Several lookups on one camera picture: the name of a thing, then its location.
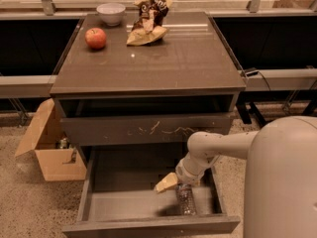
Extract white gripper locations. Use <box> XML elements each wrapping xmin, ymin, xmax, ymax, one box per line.
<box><xmin>155</xmin><ymin>154</ymin><xmax>218</xmax><ymax>193</ymax></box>

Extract clear plastic water bottle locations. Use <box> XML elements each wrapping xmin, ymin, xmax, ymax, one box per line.
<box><xmin>175</xmin><ymin>183</ymin><xmax>197</xmax><ymax>215</ymax></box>

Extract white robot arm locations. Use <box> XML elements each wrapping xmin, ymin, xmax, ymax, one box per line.
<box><xmin>155</xmin><ymin>116</ymin><xmax>317</xmax><ymax>238</ymax></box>

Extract open grey middle drawer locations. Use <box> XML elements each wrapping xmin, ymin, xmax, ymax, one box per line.
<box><xmin>62</xmin><ymin>143</ymin><xmax>240</xmax><ymax>238</ymax></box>

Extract closed scratched top drawer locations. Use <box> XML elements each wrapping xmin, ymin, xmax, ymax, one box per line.
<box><xmin>60</xmin><ymin>113</ymin><xmax>232</xmax><ymax>146</ymax></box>

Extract grey drawer cabinet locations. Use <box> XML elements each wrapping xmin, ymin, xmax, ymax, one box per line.
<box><xmin>49</xmin><ymin>11</ymin><xmax>247</xmax><ymax>171</ymax></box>

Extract black metal stand legs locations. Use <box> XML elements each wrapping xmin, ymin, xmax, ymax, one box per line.
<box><xmin>236</xmin><ymin>102</ymin><xmax>266</xmax><ymax>127</ymax></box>

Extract open cardboard box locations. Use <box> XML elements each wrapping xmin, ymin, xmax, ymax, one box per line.
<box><xmin>15</xmin><ymin>99</ymin><xmax>86</xmax><ymax>181</ymax></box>

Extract cans inside cardboard box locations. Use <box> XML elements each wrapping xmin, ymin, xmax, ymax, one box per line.
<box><xmin>55</xmin><ymin>137</ymin><xmax>73</xmax><ymax>149</ymax></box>

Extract crumpled brown chip bag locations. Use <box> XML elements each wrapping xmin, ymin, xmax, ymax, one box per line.
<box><xmin>127</xmin><ymin>0</ymin><xmax>172</xmax><ymax>46</ymax></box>

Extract red apple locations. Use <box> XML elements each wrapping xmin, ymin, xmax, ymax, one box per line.
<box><xmin>85</xmin><ymin>28</ymin><xmax>107</xmax><ymax>50</ymax></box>

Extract white bowl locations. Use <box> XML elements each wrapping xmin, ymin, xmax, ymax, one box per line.
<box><xmin>96</xmin><ymin>3</ymin><xmax>126</xmax><ymax>26</ymax></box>

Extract black cable with plug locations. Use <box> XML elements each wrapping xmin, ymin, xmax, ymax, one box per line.
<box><xmin>240</xmin><ymin>66</ymin><xmax>272</xmax><ymax>91</ymax></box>

